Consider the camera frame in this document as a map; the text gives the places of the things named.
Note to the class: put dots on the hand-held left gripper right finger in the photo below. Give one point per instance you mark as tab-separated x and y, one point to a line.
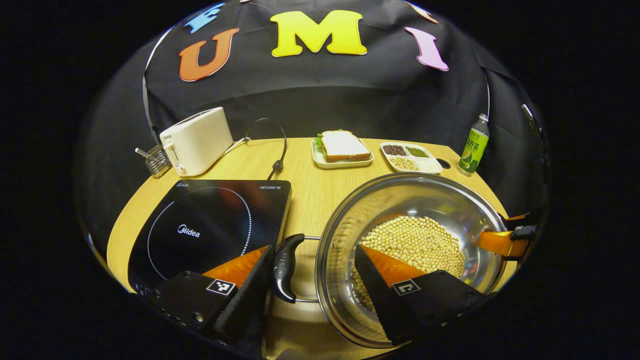
380	300

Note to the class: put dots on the green drink bottle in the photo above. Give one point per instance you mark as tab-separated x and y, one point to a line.
473	150

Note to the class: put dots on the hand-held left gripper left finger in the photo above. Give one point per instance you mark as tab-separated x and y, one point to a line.
245	305

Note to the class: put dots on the stainless steel pot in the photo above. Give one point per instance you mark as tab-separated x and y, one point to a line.
350	215

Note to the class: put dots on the sandwich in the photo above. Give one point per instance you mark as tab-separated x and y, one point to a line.
342	145

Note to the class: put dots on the black induction cooktop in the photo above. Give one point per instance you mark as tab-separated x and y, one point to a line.
210	215

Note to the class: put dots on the pile of soybeans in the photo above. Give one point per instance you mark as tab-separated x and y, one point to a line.
420	240

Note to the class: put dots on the black table grommet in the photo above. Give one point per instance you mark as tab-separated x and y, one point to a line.
444	164

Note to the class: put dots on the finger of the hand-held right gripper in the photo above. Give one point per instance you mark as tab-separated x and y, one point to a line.
517	219
500	242

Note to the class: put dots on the white divided bean tray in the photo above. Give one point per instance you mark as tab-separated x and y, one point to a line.
427	164

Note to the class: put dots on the pale green plate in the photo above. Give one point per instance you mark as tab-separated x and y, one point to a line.
345	163

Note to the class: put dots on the white toaster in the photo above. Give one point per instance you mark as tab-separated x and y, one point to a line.
200	140

